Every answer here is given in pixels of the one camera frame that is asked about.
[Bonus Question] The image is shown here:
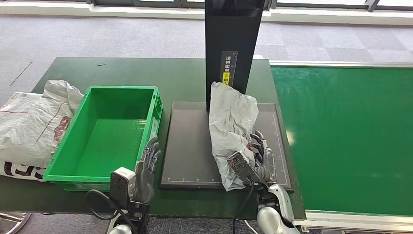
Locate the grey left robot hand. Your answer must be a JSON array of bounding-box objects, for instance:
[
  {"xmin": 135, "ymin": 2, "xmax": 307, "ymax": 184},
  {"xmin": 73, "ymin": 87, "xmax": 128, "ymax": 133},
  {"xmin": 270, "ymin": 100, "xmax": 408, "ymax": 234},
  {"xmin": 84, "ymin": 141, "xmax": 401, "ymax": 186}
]
[{"xmin": 133, "ymin": 136, "xmax": 162, "ymax": 205}]

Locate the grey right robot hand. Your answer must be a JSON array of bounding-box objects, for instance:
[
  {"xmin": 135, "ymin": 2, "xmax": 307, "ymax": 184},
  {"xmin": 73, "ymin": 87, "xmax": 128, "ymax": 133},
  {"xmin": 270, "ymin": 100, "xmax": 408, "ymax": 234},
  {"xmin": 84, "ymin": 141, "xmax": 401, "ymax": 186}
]
[{"xmin": 248, "ymin": 130, "xmax": 278, "ymax": 183}]

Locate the grey-white parcel bag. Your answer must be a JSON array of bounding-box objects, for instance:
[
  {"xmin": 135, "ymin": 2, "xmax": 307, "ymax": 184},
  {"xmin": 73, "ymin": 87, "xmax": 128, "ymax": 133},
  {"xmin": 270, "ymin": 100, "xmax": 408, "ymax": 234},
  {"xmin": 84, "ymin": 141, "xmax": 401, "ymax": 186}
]
[{"xmin": 208, "ymin": 81, "xmax": 260, "ymax": 192}]

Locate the black inbound scanner machine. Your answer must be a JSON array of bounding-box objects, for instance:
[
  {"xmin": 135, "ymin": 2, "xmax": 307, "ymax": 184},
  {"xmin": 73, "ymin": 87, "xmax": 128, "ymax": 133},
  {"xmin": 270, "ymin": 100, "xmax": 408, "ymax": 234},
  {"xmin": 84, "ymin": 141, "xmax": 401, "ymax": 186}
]
[{"xmin": 160, "ymin": 0, "xmax": 293, "ymax": 191}]

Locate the green conveyor belt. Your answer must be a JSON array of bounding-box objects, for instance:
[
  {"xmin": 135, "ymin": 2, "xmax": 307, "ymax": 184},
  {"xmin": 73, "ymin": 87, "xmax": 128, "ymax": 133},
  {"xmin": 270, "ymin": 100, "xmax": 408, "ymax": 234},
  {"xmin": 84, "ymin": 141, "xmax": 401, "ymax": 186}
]
[{"xmin": 269, "ymin": 60, "xmax": 413, "ymax": 233}]

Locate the clear crate side label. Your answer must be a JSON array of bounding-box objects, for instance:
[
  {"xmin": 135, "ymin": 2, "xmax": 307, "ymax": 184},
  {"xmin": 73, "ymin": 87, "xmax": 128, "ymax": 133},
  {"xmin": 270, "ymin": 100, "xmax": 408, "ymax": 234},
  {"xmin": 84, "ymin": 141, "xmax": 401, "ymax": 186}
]
[{"xmin": 148, "ymin": 118, "xmax": 159, "ymax": 156}]

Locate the green plastic crate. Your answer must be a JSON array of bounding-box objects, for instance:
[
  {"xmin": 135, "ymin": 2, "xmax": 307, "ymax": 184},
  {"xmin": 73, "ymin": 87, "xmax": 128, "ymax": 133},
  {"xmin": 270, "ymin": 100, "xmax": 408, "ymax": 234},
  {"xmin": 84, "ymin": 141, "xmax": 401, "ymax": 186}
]
[{"xmin": 42, "ymin": 85, "xmax": 163, "ymax": 191}]

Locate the black yellow column label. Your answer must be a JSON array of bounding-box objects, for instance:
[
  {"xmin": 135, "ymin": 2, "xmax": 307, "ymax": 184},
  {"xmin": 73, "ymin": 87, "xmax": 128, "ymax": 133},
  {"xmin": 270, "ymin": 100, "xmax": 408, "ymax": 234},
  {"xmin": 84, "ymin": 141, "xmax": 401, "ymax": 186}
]
[{"xmin": 221, "ymin": 50, "xmax": 239, "ymax": 86}]

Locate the large white woven sack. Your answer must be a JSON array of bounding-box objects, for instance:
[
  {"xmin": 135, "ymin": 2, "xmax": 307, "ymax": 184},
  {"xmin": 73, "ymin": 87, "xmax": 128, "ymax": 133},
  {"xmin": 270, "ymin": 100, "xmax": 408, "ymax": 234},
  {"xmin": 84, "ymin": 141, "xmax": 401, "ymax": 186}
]
[{"xmin": 0, "ymin": 79, "xmax": 85, "ymax": 181}]

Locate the chrome round base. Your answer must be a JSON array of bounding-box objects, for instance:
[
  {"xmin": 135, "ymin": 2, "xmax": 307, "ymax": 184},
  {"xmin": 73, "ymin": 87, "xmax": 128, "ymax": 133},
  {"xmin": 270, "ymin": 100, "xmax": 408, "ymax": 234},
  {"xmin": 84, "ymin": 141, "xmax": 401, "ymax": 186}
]
[{"xmin": 0, "ymin": 211, "xmax": 32, "ymax": 234}]

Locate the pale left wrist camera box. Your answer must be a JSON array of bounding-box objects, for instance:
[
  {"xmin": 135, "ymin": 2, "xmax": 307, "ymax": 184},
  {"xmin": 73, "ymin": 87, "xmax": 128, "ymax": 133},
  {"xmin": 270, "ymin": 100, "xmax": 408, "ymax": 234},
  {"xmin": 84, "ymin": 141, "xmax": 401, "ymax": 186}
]
[{"xmin": 109, "ymin": 167, "xmax": 137, "ymax": 209}]

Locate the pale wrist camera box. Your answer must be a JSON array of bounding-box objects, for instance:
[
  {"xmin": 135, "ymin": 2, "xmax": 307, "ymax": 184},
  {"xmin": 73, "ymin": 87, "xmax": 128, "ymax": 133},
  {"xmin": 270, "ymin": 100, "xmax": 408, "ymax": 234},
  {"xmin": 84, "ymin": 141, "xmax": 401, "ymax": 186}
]
[
  {"xmin": 227, "ymin": 151, "xmax": 262, "ymax": 185},
  {"xmin": 109, "ymin": 167, "xmax": 137, "ymax": 209}
]

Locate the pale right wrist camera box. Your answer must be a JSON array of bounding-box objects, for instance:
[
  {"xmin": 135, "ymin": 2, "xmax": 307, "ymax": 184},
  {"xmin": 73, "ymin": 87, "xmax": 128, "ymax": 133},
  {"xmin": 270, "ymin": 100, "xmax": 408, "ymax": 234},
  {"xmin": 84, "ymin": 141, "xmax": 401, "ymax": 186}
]
[{"xmin": 227, "ymin": 151, "xmax": 262, "ymax": 185}]

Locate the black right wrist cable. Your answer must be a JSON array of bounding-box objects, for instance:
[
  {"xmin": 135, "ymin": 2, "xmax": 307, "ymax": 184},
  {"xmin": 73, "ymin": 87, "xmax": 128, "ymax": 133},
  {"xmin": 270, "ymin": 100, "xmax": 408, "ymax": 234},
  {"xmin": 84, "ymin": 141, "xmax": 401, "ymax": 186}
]
[{"xmin": 232, "ymin": 175, "xmax": 256, "ymax": 234}]

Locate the thin white cable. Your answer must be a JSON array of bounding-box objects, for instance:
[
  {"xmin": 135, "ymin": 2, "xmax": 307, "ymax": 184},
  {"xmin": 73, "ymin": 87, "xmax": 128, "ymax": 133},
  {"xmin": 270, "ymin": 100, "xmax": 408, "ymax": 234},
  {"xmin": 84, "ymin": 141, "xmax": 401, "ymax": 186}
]
[{"xmin": 244, "ymin": 219, "xmax": 259, "ymax": 234}]

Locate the black window frame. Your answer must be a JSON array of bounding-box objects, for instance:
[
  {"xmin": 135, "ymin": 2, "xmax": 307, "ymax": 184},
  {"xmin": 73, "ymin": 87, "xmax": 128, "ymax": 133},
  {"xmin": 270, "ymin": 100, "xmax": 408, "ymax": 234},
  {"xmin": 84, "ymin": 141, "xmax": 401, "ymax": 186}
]
[{"xmin": 85, "ymin": 0, "xmax": 413, "ymax": 12}]

